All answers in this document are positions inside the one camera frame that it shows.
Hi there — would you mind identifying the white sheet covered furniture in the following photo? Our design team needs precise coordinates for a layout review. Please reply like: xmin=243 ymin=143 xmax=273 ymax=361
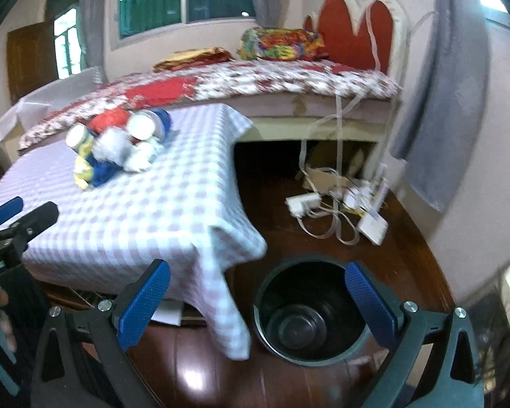
xmin=0 ymin=66 xmax=106 ymax=144

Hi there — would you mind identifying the beige bed frame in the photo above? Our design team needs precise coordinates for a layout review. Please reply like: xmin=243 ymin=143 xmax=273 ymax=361
xmin=169 ymin=93 xmax=403 ymax=180

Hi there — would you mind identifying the white paper cup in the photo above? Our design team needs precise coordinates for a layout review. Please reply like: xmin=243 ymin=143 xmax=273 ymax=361
xmin=126 ymin=109 xmax=172 ymax=142

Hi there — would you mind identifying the cardboard box under bed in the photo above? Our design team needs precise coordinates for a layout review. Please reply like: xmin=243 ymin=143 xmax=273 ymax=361
xmin=301 ymin=139 xmax=367 ymax=197

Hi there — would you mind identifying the black round trash bin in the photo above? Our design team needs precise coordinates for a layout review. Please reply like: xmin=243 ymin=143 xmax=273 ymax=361
xmin=252 ymin=254 xmax=371 ymax=368

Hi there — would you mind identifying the white wifi router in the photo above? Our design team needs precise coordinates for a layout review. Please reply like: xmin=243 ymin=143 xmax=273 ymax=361
xmin=356 ymin=163 xmax=389 ymax=246

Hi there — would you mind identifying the brown wooden door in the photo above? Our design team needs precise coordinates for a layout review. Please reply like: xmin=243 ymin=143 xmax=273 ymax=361
xmin=6 ymin=21 xmax=58 ymax=104

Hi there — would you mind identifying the grey right curtain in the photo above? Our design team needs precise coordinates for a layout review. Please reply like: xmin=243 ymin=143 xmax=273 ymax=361
xmin=391 ymin=0 xmax=490 ymax=213

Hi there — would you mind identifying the white charging cable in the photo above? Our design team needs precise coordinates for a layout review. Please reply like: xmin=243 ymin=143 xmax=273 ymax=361
xmin=294 ymin=4 xmax=409 ymax=245

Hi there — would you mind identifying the grey left window curtain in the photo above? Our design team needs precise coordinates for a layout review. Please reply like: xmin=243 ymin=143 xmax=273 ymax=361
xmin=78 ymin=0 xmax=107 ymax=83

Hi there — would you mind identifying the white power strip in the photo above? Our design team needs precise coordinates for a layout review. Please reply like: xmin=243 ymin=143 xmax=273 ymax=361
xmin=286 ymin=192 xmax=321 ymax=218

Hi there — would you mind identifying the white tissue wad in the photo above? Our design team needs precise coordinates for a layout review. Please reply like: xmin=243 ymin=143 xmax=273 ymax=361
xmin=92 ymin=127 xmax=164 ymax=172

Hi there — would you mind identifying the floral red white bedspread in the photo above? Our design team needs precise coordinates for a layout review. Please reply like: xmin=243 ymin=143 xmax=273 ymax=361
xmin=18 ymin=61 xmax=401 ymax=153

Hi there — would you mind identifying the blue cloth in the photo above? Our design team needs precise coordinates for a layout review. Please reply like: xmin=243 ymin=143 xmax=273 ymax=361
xmin=85 ymin=153 xmax=122 ymax=187

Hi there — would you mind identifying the yellow red folded blanket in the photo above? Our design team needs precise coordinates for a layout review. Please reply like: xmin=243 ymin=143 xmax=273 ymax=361
xmin=153 ymin=47 xmax=232 ymax=73

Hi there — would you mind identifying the colourful folded blanket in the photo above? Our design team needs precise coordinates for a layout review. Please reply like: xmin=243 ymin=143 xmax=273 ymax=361
xmin=237 ymin=27 xmax=329 ymax=61

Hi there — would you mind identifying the pink checkered tablecloth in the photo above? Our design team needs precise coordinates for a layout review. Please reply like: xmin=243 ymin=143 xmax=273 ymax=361
xmin=0 ymin=104 xmax=267 ymax=360

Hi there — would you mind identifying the red heart-shaped headboard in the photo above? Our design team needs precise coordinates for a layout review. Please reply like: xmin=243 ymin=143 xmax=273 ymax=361
xmin=303 ymin=0 xmax=410 ymax=83

